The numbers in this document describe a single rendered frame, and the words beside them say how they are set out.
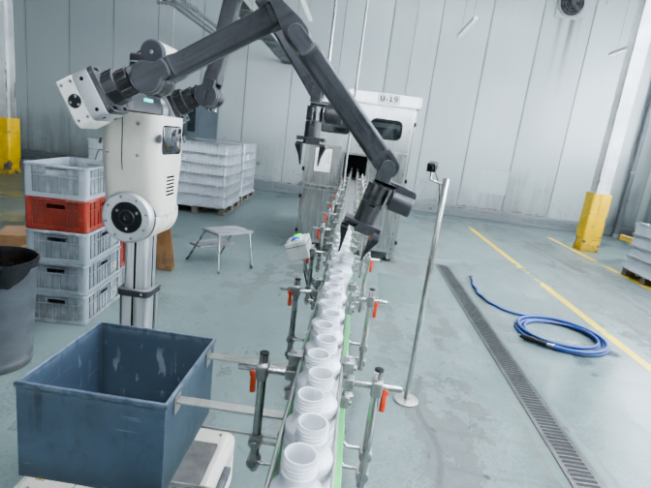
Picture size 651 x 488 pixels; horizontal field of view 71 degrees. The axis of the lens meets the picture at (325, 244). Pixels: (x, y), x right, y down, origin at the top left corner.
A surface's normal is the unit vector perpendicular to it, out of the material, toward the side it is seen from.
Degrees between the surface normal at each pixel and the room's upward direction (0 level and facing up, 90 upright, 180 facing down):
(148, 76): 90
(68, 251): 90
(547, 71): 90
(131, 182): 101
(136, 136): 90
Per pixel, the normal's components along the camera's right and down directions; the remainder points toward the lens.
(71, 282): 0.04, 0.23
